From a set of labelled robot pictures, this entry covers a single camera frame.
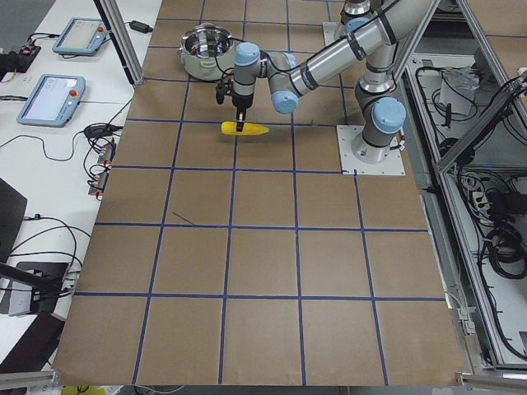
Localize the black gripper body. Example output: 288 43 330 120
231 81 254 110

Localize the yellow corn cob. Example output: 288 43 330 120
221 121 269 136

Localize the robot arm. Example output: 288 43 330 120
216 1 428 165

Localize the pale green steel pot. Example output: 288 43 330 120
179 23 235 81

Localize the black power adapter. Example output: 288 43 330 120
129 20 153 34

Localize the brown paper table cover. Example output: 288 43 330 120
54 1 464 386

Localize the far blue teach pendant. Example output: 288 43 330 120
52 17 108 56

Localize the blue teach pendant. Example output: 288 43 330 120
16 74 86 128
52 17 108 56

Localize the near blue teach pendant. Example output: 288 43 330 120
16 74 86 128

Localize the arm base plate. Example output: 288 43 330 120
321 22 351 53
336 125 405 177

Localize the usb hub with cables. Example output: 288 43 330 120
82 123 124 201

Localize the aluminium frame post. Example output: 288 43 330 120
93 0 144 86

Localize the black cable bundle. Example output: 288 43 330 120
479 221 527 281

